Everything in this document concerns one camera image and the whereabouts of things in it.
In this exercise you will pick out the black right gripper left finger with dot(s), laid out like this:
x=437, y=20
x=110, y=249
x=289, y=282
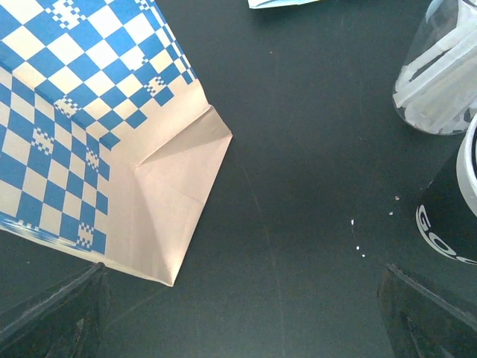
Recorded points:
x=66, y=320

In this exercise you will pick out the stack of paper cups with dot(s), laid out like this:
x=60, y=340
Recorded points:
x=446, y=214

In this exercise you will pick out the blue checkered paper bag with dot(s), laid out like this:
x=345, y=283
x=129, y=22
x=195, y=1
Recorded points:
x=109, y=146

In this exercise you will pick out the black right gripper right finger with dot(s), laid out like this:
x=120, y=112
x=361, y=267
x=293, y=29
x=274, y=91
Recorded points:
x=423, y=319

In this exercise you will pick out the light blue paper bag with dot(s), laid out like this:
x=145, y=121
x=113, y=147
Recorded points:
x=263, y=4

